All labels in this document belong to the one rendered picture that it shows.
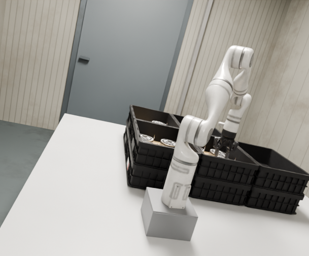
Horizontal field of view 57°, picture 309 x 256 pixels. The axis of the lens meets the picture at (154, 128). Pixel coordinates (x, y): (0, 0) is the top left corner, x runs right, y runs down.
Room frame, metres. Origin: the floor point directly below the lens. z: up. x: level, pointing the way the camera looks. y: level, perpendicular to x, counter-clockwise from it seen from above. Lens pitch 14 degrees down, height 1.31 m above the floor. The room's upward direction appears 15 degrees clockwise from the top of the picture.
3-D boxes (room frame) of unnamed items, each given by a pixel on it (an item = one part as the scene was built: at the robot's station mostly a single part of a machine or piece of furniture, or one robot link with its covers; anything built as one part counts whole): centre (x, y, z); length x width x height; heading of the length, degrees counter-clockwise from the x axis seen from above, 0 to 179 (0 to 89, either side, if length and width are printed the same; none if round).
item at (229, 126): (1.49, -0.38, 1.06); 0.11 x 0.09 x 0.06; 13
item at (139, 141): (1.41, -0.06, 0.92); 0.40 x 0.30 x 0.02; 11
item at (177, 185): (0.98, -0.14, 0.89); 0.09 x 0.09 x 0.17; 21
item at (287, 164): (1.53, -0.65, 0.87); 0.40 x 0.30 x 0.11; 11
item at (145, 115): (1.80, 0.02, 0.87); 0.40 x 0.30 x 0.11; 11
